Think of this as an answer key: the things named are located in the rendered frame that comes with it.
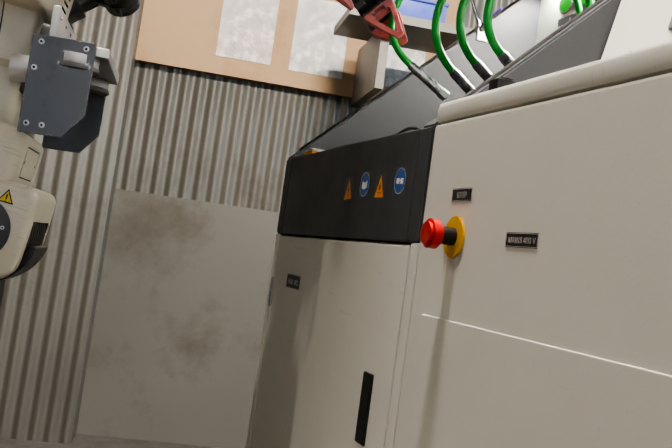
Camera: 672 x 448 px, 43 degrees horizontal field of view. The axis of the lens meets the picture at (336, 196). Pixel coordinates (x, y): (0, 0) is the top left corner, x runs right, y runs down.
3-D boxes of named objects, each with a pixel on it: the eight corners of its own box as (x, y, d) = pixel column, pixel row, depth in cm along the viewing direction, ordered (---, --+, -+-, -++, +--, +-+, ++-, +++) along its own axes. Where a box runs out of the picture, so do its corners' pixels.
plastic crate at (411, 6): (431, 40, 315) (434, 17, 316) (447, 28, 297) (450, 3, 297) (358, 27, 311) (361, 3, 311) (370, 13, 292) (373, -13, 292)
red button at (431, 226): (413, 253, 104) (418, 211, 104) (442, 257, 105) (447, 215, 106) (432, 254, 99) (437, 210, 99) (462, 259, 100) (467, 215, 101)
